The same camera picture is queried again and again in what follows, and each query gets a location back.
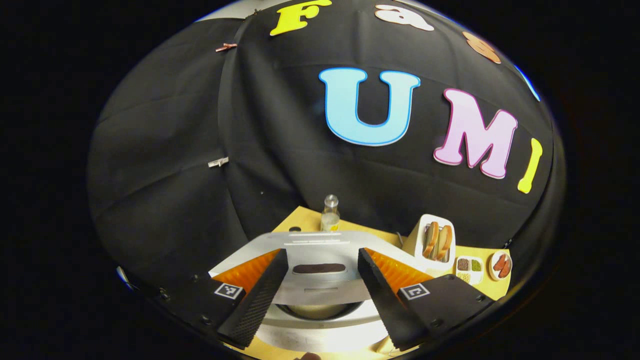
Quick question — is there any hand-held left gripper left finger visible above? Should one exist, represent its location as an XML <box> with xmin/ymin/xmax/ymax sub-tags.
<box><xmin>150</xmin><ymin>248</ymin><xmax>290</xmax><ymax>350</ymax></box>

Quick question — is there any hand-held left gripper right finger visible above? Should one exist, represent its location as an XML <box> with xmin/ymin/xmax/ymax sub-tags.
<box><xmin>357</xmin><ymin>247</ymin><xmax>496</xmax><ymax>352</ymax></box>

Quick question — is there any white rice cooker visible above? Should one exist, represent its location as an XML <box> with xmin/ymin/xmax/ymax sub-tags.
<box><xmin>209</xmin><ymin>230</ymin><xmax>426</xmax><ymax>353</ymax></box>

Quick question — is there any white toaster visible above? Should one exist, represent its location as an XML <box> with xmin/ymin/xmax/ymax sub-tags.
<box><xmin>402</xmin><ymin>214</ymin><xmax>457</xmax><ymax>272</ymax></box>

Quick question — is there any toasted bread slice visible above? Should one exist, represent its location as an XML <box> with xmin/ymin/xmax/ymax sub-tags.
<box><xmin>436</xmin><ymin>225</ymin><xmax>454</xmax><ymax>262</ymax></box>
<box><xmin>423</xmin><ymin>221</ymin><xmax>440</xmax><ymax>259</ymax></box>

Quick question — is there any white divided grain dish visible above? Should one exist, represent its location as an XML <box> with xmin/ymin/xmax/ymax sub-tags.
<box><xmin>455</xmin><ymin>255</ymin><xmax>485</xmax><ymax>286</ymax></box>

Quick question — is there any small glass bottle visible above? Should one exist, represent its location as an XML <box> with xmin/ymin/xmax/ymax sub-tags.
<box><xmin>320</xmin><ymin>194</ymin><xmax>341</xmax><ymax>232</ymax></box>

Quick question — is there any white round plate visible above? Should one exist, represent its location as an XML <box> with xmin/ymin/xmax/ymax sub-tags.
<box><xmin>488</xmin><ymin>251</ymin><xmax>514</xmax><ymax>282</ymax></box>

